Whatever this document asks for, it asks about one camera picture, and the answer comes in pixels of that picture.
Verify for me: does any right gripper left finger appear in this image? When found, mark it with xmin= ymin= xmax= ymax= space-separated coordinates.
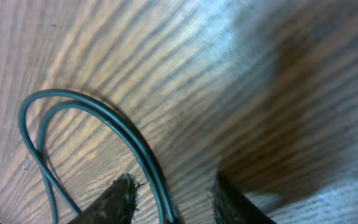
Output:
xmin=68 ymin=173 xmax=139 ymax=224

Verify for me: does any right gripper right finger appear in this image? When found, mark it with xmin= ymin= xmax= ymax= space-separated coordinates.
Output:
xmin=212 ymin=174 xmax=275 ymax=224

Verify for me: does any black usb cable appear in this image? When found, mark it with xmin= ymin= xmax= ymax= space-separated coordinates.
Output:
xmin=0 ymin=88 xmax=178 ymax=224

